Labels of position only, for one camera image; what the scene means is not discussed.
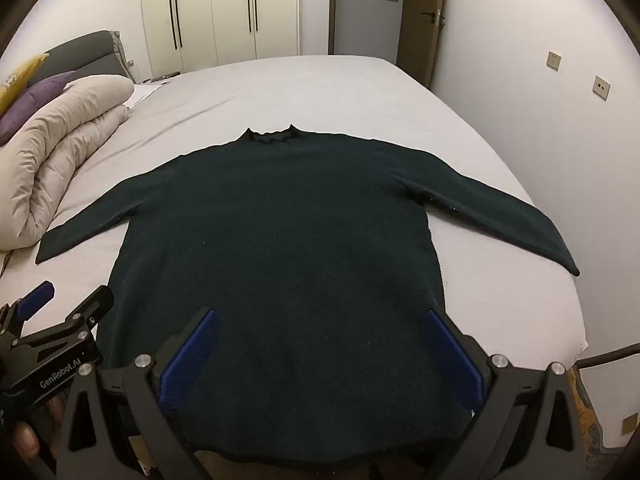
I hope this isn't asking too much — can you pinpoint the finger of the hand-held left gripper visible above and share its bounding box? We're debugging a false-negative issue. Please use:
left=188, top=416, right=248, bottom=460
left=7, top=281, right=56, bottom=333
left=62, top=285, right=115, bottom=343

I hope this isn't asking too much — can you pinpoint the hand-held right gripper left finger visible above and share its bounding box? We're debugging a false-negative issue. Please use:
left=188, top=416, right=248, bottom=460
left=52, top=307, right=221, bottom=480

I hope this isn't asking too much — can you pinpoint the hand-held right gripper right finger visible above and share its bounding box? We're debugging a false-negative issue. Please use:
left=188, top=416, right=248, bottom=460
left=424, top=308, right=588, bottom=480

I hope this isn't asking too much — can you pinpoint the dark green sweater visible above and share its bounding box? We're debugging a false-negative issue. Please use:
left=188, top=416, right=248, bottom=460
left=35, top=124, right=581, bottom=465

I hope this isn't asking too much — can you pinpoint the person's left hand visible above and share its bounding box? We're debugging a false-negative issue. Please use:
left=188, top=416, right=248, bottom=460
left=10, top=395, right=68, bottom=467

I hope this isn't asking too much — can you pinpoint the beige folded duvet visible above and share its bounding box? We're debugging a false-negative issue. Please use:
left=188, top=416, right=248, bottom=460
left=0, top=74, right=136, bottom=252

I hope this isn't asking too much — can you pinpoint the purple pillow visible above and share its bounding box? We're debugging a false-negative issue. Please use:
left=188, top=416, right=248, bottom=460
left=0, top=71, right=81, bottom=147

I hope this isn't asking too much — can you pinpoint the yellow pillow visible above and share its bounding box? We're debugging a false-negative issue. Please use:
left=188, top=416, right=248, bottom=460
left=0, top=54, right=50, bottom=113

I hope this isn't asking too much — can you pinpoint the white pillow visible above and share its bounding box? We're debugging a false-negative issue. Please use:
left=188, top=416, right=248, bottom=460
left=124, top=80, right=171, bottom=109

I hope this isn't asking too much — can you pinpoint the grey upholstered headboard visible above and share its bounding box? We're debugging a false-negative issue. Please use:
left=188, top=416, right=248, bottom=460
left=27, top=30, right=136, bottom=88

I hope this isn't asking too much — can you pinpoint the bed with white sheet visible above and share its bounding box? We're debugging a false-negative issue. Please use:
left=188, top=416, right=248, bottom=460
left=0, top=55, right=588, bottom=368

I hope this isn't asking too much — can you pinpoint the brown wooden door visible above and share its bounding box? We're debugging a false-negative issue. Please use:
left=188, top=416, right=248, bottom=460
left=397, top=0, right=447, bottom=92

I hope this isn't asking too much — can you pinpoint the cream wardrobe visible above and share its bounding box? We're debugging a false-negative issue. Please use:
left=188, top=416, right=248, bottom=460
left=139, top=0, right=332, bottom=81

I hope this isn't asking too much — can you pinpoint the white hallway door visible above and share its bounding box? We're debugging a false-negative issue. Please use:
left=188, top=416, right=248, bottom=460
left=335, top=0, right=406, bottom=63

